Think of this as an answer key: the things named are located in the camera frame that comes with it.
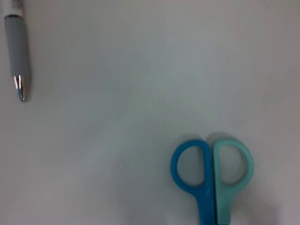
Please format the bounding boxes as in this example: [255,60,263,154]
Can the blue scissors with sheath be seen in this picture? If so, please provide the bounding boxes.
[170,138,255,225]

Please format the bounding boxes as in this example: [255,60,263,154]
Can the grey silver ballpoint pen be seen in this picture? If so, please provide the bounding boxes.
[4,0,31,103]

